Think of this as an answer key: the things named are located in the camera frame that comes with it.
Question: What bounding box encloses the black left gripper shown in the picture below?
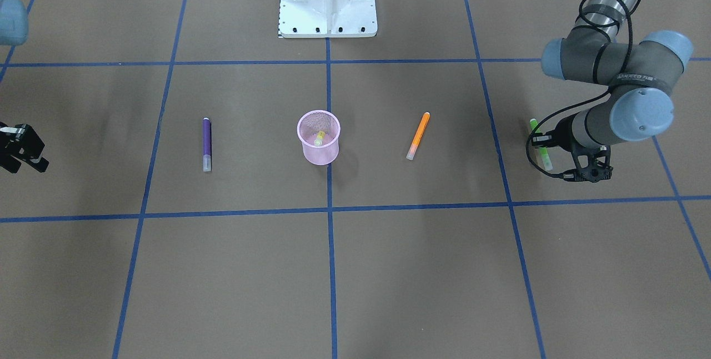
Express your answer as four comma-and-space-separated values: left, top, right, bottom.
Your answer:
530, 128, 572, 151

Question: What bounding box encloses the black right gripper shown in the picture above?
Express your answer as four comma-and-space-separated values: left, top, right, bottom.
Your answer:
1, 123, 49, 173

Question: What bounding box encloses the green highlighter pen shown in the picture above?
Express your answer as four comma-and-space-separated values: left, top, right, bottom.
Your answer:
529, 118, 553, 171

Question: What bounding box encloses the orange highlighter pen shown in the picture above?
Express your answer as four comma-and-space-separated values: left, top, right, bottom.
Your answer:
406, 112, 431, 161

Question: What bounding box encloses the purple highlighter pen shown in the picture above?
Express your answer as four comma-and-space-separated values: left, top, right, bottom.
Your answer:
202, 117, 212, 172

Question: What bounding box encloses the yellow highlighter pen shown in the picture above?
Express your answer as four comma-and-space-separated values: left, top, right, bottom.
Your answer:
313, 129, 328, 148

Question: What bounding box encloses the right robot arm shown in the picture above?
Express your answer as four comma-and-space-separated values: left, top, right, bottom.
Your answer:
1, 0, 49, 173

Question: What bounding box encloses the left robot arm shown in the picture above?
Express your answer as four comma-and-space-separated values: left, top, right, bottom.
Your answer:
541, 0, 694, 152

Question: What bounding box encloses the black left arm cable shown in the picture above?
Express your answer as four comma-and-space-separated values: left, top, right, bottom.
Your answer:
525, 0, 634, 181

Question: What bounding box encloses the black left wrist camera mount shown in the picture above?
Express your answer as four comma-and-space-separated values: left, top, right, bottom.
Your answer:
562, 143, 614, 183

